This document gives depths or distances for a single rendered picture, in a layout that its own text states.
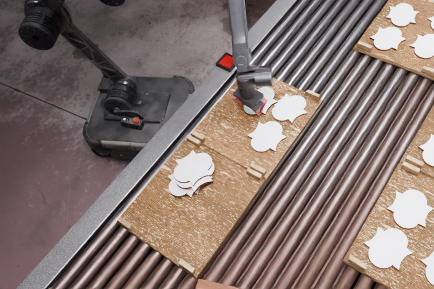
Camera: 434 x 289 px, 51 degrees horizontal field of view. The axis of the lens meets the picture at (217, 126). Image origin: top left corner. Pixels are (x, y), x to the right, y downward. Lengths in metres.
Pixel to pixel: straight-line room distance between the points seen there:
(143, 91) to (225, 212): 1.43
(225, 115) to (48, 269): 0.83
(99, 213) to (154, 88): 1.32
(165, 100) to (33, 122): 1.00
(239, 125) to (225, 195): 0.30
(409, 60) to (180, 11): 2.13
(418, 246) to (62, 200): 2.02
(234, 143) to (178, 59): 1.70
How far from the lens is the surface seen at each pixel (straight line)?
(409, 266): 1.55
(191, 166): 1.61
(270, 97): 1.79
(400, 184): 1.66
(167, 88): 2.84
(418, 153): 1.74
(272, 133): 1.71
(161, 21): 3.65
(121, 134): 2.71
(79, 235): 1.69
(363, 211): 1.61
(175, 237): 1.56
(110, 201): 1.71
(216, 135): 1.73
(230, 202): 1.59
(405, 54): 2.02
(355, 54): 2.01
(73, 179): 2.95
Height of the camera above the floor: 2.36
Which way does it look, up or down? 54 degrees down
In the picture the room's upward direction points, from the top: 11 degrees counter-clockwise
